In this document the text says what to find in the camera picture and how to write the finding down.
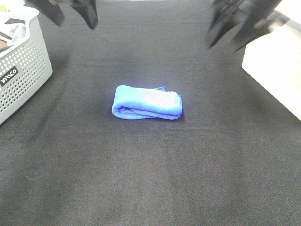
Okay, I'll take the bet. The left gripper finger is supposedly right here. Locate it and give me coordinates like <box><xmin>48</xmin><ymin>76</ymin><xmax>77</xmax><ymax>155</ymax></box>
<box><xmin>25</xmin><ymin>0</ymin><xmax>65</xmax><ymax>26</ymax></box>
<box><xmin>71</xmin><ymin>0</ymin><xmax>98</xmax><ymax>30</ymax></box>

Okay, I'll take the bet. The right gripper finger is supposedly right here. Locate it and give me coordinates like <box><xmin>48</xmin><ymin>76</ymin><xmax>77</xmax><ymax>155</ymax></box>
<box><xmin>206</xmin><ymin>10</ymin><xmax>246</xmax><ymax>48</ymax></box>
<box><xmin>231</xmin><ymin>11</ymin><xmax>289</xmax><ymax>52</ymax></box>

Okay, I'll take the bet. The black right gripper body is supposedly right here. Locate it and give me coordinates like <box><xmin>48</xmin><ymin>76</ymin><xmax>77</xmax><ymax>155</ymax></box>
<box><xmin>212</xmin><ymin>0</ymin><xmax>282</xmax><ymax>18</ymax></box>

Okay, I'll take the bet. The blue microfiber towel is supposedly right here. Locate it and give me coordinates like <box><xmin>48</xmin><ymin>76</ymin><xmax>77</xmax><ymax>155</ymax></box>
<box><xmin>112</xmin><ymin>85</ymin><xmax>183</xmax><ymax>120</ymax></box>

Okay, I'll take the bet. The grey cloth in basket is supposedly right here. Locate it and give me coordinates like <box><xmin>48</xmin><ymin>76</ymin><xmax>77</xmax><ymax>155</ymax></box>
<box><xmin>0</xmin><ymin>23</ymin><xmax>26</xmax><ymax>46</ymax></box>

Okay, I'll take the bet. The white plastic storage crate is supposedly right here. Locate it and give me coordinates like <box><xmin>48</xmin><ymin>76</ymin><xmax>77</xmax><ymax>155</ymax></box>
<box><xmin>242</xmin><ymin>0</ymin><xmax>301</xmax><ymax>122</ymax></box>

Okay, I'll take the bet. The grey perforated plastic basket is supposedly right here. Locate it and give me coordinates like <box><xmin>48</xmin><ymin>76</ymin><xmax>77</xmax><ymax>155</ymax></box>
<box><xmin>0</xmin><ymin>6</ymin><xmax>53</xmax><ymax>122</ymax></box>

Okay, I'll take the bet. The black table cloth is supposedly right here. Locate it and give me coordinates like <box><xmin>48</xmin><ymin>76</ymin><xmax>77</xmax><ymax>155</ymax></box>
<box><xmin>0</xmin><ymin>0</ymin><xmax>301</xmax><ymax>226</ymax></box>

